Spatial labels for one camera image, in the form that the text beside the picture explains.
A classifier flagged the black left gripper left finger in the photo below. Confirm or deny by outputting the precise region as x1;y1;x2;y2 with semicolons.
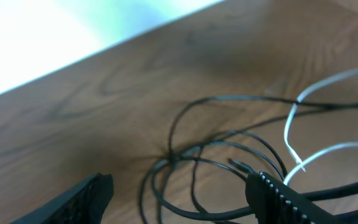
13;173;114;224

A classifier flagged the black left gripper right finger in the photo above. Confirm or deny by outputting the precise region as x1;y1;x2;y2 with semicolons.
246;172;337;224

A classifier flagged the black usb cable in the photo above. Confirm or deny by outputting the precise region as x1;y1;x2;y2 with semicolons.
166;127;288;181
138;95;358;224

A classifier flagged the white usb cable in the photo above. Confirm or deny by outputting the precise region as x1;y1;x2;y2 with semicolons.
283;65;358;187

